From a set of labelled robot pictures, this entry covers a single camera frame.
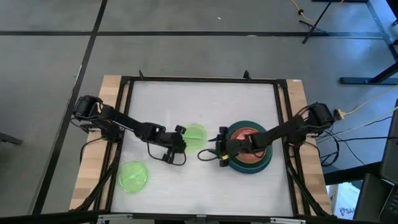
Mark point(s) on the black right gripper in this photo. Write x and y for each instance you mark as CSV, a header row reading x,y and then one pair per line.
x,y
234,147

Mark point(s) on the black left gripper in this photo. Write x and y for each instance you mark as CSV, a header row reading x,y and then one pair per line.
x,y
169,143

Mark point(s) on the translucent green plastic plate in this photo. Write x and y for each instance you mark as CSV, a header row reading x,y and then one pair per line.
x,y
196,138
133,176

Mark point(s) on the orange plastic plate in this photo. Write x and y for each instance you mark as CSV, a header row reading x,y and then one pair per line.
x,y
248,158

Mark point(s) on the black plastic plate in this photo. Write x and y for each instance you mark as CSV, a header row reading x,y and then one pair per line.
x,y
248,127

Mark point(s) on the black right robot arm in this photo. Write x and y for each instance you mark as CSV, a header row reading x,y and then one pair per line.
x,y
280,130

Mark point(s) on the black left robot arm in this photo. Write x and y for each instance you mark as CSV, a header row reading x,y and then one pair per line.
x,y
124,119

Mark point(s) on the large dark teal plate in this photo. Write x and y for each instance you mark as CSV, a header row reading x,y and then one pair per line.
x,y
248,170

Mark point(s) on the large teal green plate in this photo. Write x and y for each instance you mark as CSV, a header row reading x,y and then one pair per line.
x,y
248,123

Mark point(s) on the white table mat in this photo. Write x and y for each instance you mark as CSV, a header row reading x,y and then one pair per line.
x,y
233,193

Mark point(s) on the yellow power plug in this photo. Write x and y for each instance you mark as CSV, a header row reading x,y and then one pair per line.
x,y
340,114

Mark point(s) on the white printed cardboard box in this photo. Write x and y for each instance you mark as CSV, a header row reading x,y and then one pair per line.
x,y
345,199

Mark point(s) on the black tripod stand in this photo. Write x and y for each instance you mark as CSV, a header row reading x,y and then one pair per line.
x,y
314,27

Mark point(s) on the black case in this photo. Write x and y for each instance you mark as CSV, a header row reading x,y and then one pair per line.
x,y
370,199

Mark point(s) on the grey furniture leg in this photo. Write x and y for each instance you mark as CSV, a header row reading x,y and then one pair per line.
x,y
9,138

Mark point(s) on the dark grey monitor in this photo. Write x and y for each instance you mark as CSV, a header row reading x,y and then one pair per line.
x,y
391,149

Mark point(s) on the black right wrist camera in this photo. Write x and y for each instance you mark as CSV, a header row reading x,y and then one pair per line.
x,y
219,147

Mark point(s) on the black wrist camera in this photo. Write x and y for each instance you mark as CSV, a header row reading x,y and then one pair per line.
x,y
183,144
219,147

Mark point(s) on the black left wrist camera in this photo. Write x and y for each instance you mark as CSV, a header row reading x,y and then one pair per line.
x,y
183,144

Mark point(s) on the black metal table frame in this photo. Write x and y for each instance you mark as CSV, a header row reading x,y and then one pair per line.
x,y
202,80

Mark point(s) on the black overhead frame beam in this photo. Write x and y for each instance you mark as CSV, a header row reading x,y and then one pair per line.
x,y
46,217

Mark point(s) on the dark blue desk frame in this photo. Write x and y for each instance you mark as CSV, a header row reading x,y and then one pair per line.
x,y
367,81

